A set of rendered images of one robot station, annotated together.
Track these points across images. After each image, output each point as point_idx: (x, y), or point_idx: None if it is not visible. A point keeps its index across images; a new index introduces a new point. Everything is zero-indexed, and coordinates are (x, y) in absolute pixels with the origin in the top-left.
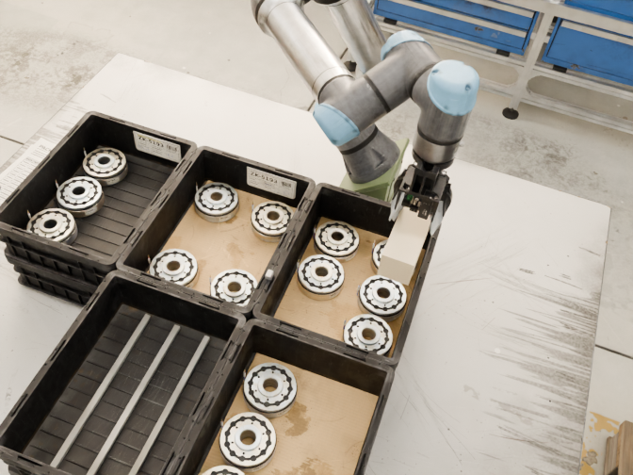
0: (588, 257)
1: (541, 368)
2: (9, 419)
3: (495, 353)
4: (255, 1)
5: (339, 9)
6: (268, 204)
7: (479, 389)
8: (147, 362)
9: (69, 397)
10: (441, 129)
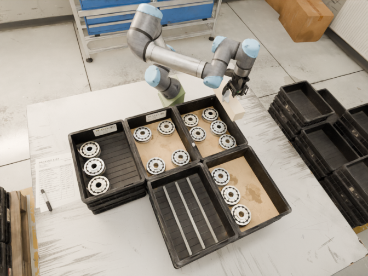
0: None
1: (257, 119)
2: (174, 251)
3: (245, 122)
4: (141, 52)
5: (156, 40)
6: (160, 123)
7: (251, 135)
8: (178, 200)
9: (169, 230)
10: (251, 64)
